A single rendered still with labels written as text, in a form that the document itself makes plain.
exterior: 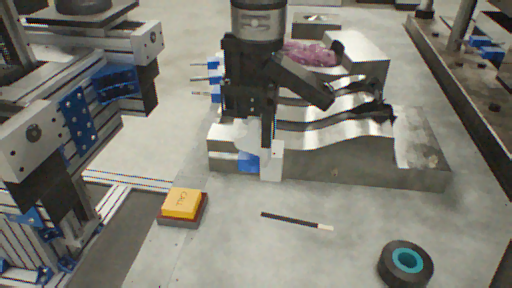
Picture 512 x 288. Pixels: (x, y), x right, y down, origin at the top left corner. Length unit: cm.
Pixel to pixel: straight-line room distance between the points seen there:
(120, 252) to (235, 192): 80
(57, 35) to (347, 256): 96
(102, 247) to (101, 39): 79
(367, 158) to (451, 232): 20
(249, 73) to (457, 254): 48
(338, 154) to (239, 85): 30
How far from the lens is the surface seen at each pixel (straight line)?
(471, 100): 126
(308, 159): 73
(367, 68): 109
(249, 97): 50
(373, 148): 72
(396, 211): 75
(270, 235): 66
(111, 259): 145
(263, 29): 46
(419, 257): 64
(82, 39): 113
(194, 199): 68
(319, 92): 50
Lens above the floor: 132
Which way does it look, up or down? 37 degrees down
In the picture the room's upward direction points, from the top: straight up
